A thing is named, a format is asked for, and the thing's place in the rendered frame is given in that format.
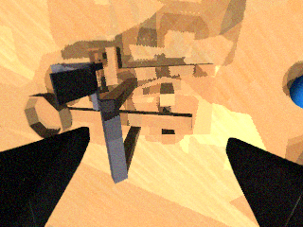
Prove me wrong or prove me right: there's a blue ball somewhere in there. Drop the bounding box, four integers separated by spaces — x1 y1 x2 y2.
290 75 303 109

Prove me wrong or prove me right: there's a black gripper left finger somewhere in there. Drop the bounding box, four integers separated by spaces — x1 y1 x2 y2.
0 127 90 227

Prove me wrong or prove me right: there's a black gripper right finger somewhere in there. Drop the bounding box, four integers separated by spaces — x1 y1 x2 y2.
225 137 303 227

